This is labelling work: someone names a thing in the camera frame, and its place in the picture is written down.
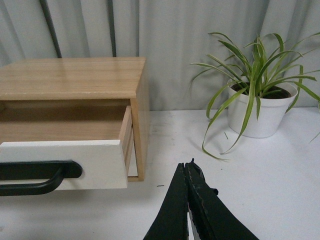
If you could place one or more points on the white drawer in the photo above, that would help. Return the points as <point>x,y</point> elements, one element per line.
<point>98,139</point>

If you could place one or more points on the wooden drawer cabinet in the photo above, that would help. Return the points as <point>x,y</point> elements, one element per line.
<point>109,81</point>

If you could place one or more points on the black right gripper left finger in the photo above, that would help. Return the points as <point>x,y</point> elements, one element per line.
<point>171,222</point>

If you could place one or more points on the white plant pot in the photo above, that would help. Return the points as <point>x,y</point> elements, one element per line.
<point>270,115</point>

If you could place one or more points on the white curtain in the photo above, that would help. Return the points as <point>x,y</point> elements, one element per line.
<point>173,36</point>

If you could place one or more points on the green spider plant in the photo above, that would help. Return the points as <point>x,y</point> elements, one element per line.
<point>272,62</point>

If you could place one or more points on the black drawer handle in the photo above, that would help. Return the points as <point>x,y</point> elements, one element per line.
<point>52,172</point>

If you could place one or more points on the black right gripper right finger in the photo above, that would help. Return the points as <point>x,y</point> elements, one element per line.
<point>212,219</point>

